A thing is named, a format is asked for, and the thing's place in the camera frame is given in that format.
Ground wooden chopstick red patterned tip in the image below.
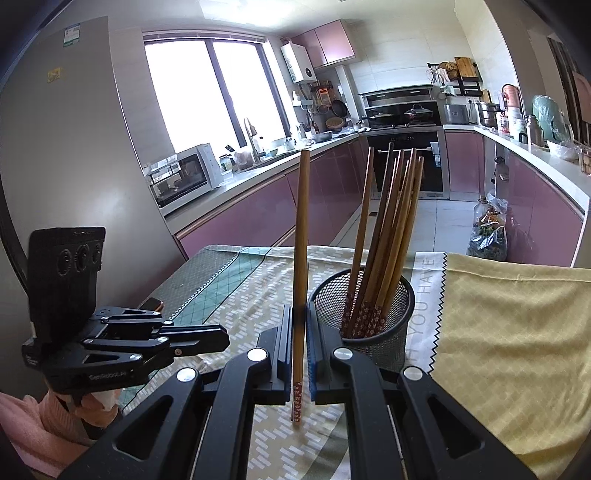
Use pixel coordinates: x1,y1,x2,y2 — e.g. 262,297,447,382
290,150,311,425

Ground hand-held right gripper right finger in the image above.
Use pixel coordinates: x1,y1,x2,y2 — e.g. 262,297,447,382
305,301,539,480

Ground group of wooden chopsticks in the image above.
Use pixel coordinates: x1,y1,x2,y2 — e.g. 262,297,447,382
341,141,425,339

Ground round steel stock pot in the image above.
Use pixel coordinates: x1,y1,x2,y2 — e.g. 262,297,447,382
476,101,502,128

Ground black range hood stove unit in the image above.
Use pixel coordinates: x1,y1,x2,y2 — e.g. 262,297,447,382
359,87,440,128

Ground kitchen window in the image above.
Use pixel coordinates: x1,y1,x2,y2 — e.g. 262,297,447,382
143,39,290,163

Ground plastic bag of greens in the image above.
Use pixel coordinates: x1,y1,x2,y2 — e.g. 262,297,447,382
467,223,509,262

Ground square steel container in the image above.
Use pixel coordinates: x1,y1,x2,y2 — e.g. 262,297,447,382
444,103,470,126

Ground pink base cabinets with white end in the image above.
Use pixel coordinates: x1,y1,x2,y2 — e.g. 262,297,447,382
445,126,591,269

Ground kitchen faucet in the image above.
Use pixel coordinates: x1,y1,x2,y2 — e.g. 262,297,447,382
243,117,260,163

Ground teal appliance under plastic cover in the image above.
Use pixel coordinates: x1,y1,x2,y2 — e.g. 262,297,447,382
531,94,572,142

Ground plastic oil bottle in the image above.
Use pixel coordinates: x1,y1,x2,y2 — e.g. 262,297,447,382
473,196,496,228

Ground pink electric kettle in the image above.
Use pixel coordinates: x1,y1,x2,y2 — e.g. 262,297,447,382
502,83,523,112

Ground patchwork printed tablecloth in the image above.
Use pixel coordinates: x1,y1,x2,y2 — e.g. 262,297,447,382
119,244,591,480

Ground grey refrigerator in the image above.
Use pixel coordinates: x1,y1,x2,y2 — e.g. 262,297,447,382
0,15,186,326

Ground wall rack of hanging cookware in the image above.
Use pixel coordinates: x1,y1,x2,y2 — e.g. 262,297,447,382
313,80,351,133

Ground black mesh utensil holder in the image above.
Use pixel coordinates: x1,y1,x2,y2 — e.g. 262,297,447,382
307,268,416,374

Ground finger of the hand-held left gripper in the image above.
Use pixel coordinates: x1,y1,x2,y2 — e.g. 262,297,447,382
94,306,175,332
83,324,230,364

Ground black pot with glass lid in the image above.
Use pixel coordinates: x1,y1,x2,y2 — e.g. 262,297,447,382
403,104,431,126

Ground white wall water heater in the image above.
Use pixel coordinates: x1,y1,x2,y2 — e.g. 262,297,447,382
280,41,317,85

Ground black wall storage rack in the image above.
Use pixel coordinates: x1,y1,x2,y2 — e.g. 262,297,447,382
427,56,484,99

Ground built-in black oven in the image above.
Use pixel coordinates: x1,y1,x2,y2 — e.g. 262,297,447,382
366,128,447,200

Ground pink base cabinets under sink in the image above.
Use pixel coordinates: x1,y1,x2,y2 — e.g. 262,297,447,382
165,133,371,260

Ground white microwave oven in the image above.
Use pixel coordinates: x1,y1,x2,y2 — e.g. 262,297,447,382
146,143,223,209

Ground white bowl with plastic wrap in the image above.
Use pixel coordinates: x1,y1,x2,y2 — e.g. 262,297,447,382
547,138,581,162

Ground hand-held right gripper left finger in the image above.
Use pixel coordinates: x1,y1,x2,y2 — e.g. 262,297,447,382
58,302,295,480

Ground pink upper wall cabinet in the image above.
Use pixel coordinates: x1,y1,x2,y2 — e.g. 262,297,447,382
290,20,356,69

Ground person's left hand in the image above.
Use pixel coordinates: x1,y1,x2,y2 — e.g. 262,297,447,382
78,390,123,428

